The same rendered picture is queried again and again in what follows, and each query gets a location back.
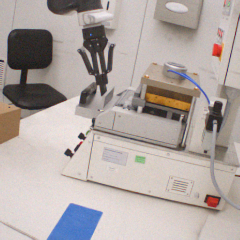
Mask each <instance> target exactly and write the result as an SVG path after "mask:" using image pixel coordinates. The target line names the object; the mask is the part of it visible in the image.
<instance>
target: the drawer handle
mask: <svg viewBox="0 0 240 240"><path fill-rule="evenodd" d="M97 87H98V86H97V84H96V82H92V83H91V84H90V85H89V86H88V87H86V88H85V89H84V90H83V91H82V92H81V95H80V102H79V103H82V104H85V103H86V99H87V97H88V96H89V95H90V94H91V93H94V94H96V91H97Z"/></svg>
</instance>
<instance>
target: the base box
mask: <svg viewBox="0 0 240 240"><path fill-rule="evenodd" d="M210 165H211V162H210V161H208V160H204V159H199V158H195V157H191V156H187V155H181V154H177V153H173V152H169V151H165V150H162V149H158V148H153V147H149V146H145V145H140V144H135V143H132V142H128V141H124V140H119V139H115V138H111V137H106V136H102V135H101V134H97V133H92V132H91V133H90V134H89V136H88V137H87V139H86V140H85V141H84V143H83V144H82V145H81V147H80V148H79V149H78V151H77V152H76V154H75V155H74V156H73V158H72V159H71V160H70V162H69V163H68V164H67V165H66V167H65V168H64V169H63V171H62V173H61V174H63V175H67V176H71V177H73V178H76V179H80V180H83V181H87V180H91V181H95V182H99V183H103V184H107V185H110V186H115V187H118V188H123V189H126V190H130V191H134V192H138V193H142V194H148V195H152V196H155V197H161V198H164V199H171V200H174V201H180V202H183V203H188V204H192V205H198V206H203V207H209V208H212V209H217V210H223V207H224V204H225V202H226V201H225V200H223V198H222V197H221V196H220V195H219V194H218V192H217V190H216V189H215V187H214V185H213V182H212V180H211V173H210ZM236 170H237V167H233V166H230V165H227V164H221V163H217V162H214V176H215V180H216V182H217V184H218V187H219V188H220V190H221V191H222V192H223V194H225V195H226V197H227V196H228V193H229V190H230V187H231V184H232V182H233V179H234V176H235V173H236Z"/></svg>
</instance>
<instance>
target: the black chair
mask: <svg viewBox="0 0 240 240"><path fill-rule="evenodd" d="M52 61H53V36H52V34H51V33H50V32H49V31H48V30H45V29H23V28H22V29H13V30H12V31H11V32H10V33H9V35H8V39H7V63H8V66H9V68H11V69H13V70H21V75H20V84H7V85H6V86H5V87H4V88H3V94H4V96H6V97H7V99H8V100H10V101H11V103H12V104H14V105H15V106H16V107H20V108H21V109H28V110H31V111H30V115H33V114H34V110H40V109H48V108H50V107H53V106H54V105H56V104H59V103H61V102H64V101H67V98H66V97H65V96H64V95H63V94H61V93H60V92H59V91H57V90H56V89H54V88H53V87H51V86H50V85H48V84H44V83H40V84H27V83H26V82H27V72H28V70H32V69H45V68H46V67H48V66H49V65H50V63H51V62H52ZM12 104H9V105H12Z"/></svg>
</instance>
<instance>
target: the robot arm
mask: <svg viewBox="0 0 240 240"><path fill-rule="evenodd" d="M47 7H48V9H49V10H50V12H52V13H53V14H58V15H62V16H72V15H74V14H75V13H77V15H78V23H79V26H83V27H84V29H82V36H83V39H84V42H83V46H82V47H81V48H79V49H78V50H77V52H78V53H79V54H80V55H81V57H82V60H83V61H84V63H85V66H86V69H87V71H88V73H89V75H93V76H95V80H96V84H97V85H99V87H100V94H101V96H103V94H105V93H106V92H107V85H106V84H108V76H107V74H108V73H109V72H111V71H112V64H113V49H114V48H115V47H116V44H115V43H111V42H109V41H108V39H107V38H106V34H105V27H104V25H102V22H105V21H110V20H113V14H111V13H108V12H106V11H104V10H103V7H102V4H101V0H47ZM97 25H99V26H97ZM92 26H93V27H92ZM107 45H108V48H109V49H108V62H107V68H106V62H105V58H104V49H105V47H106V46H107ZM86 49H87V50H88V51H89V52H90V56H91V59H92V65H93V68H92V66H91V63H90V61H89V59H88V57H87V55H86V53H85V51H86ZM97 53H98V55H99V59H100V64H101V71H102V74H100V73H99V67H98V58H97Z"/></svg>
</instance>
